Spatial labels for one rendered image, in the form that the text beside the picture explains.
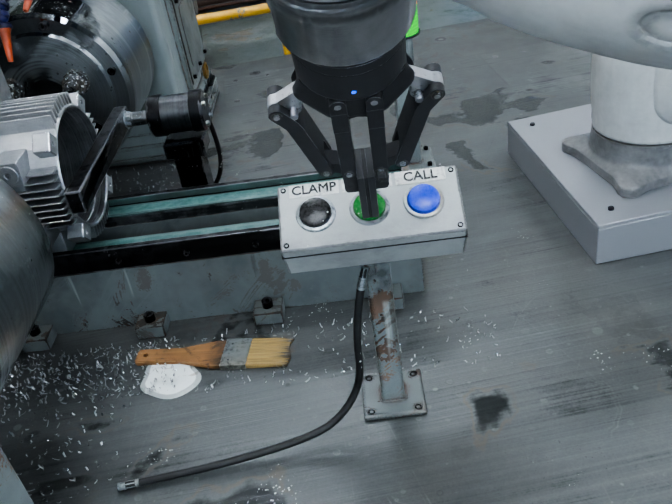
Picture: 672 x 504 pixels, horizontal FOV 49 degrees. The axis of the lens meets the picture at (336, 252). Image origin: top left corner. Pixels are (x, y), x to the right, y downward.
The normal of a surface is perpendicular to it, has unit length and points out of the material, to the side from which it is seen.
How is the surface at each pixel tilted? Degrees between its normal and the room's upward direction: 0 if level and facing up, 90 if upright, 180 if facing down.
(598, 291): 0
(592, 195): 2
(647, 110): 94
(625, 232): 90
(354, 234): 30
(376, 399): 0
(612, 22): 118
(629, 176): 16
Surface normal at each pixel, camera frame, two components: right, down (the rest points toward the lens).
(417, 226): -0.11, -0.43
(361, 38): 0.28, 0.85
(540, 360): -0.13, -0.82
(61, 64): 0.02, 0.56
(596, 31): -0.37, 0.91
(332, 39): -0.13, 0.90
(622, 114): -0.68, 0.54
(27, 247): 0.97, -0.20
